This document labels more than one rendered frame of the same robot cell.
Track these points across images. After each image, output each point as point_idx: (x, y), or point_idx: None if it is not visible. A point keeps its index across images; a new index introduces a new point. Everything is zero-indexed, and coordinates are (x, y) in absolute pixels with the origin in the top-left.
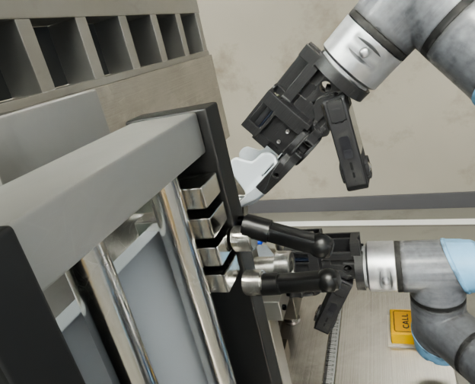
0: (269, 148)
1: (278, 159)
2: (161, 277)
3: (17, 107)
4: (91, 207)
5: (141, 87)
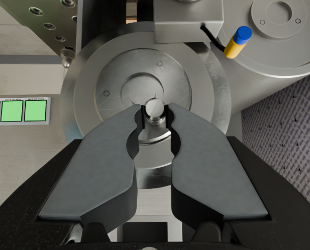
0: (108, 234)
1: (132, 213)
2: None
3: (144, 217)
4: None
5: None
